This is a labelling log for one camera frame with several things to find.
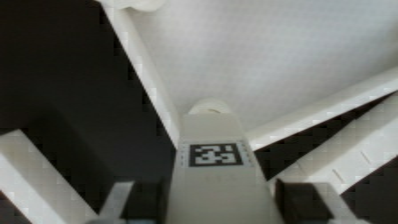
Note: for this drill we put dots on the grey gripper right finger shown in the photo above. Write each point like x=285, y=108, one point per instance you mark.
x=312, y=204

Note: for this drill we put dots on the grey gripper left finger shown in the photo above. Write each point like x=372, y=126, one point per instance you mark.
x=113, y=208

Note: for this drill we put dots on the white desk top tray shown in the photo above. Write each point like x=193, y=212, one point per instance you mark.
x=294, y=58

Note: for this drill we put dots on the white desk leg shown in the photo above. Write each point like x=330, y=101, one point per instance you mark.
x=220, y=193
x=143, y=5

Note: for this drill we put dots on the white L-shaped obstacle fence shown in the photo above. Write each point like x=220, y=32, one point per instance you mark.
x=339, y=164

